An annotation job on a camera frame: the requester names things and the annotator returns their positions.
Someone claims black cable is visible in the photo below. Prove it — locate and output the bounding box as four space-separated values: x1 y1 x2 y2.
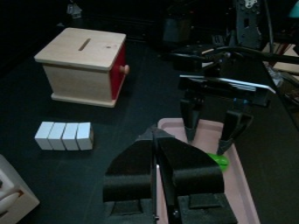
201 45 299 65

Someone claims wooden coin box red drawer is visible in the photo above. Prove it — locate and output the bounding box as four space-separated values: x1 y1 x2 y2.
32 27 130 109

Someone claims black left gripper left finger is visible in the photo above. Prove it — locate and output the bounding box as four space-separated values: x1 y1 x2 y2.
101 124 157 224

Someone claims white rectangular block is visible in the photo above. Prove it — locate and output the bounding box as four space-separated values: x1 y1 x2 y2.
74 122 94 151
46 122 68 151
33 121 56 151
60 122 80 151

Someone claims pink plastic tray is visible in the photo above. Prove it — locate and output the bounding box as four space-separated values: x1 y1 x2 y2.
154 117 261 224

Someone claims green toy pea pod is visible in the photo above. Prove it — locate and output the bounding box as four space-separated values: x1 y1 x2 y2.
205 152 229 173

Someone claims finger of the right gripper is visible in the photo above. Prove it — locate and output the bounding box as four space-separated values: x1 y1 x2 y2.
216 102 255 156
178 88 205 144

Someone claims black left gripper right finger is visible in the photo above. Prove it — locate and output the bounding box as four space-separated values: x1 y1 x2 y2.
153 129 239 224

